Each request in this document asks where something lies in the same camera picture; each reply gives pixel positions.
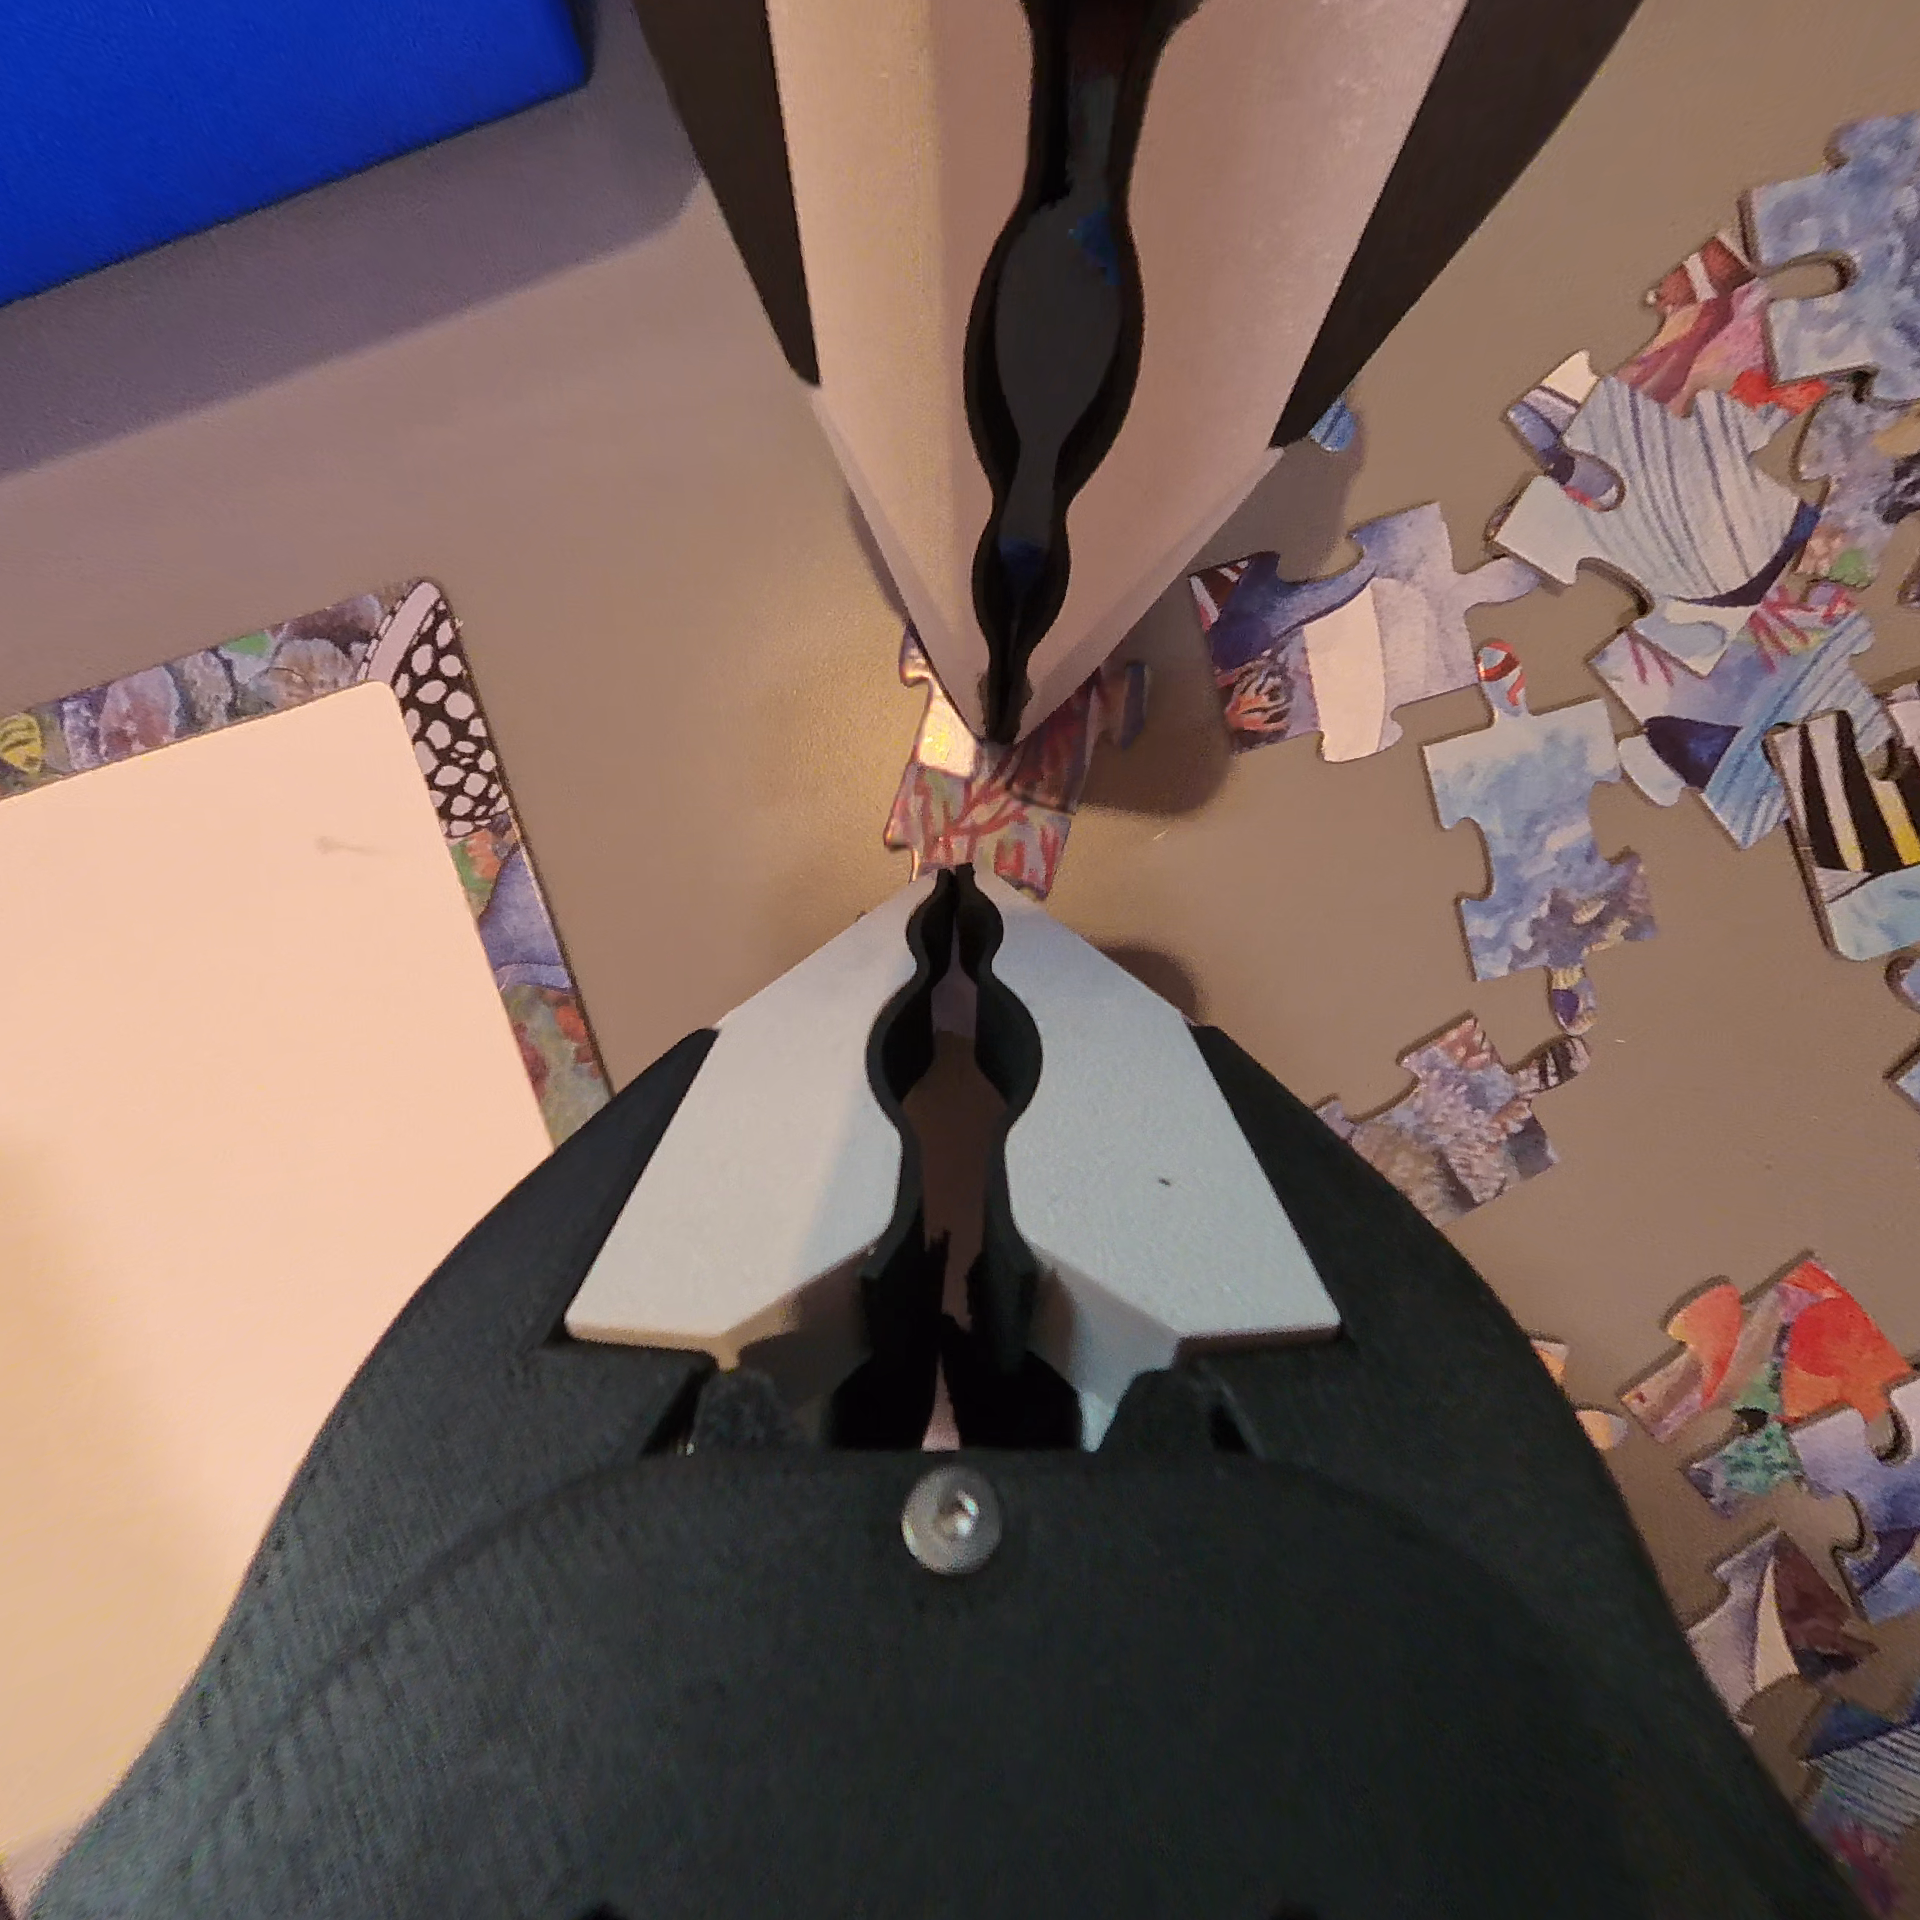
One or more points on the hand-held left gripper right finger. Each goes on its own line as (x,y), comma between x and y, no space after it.
(1171,1186)

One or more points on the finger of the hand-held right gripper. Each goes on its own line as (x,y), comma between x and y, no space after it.
(886,226)
(1243,226)

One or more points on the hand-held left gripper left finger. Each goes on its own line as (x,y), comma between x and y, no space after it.
(751,1186)

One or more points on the blue plastic bin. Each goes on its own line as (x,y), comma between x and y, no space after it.
(224,107)

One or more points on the pile of loose puzzle pieces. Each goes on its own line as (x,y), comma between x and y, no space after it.
(1694,494)

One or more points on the puzzle frame board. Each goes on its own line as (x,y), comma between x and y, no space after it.
(224,1050)

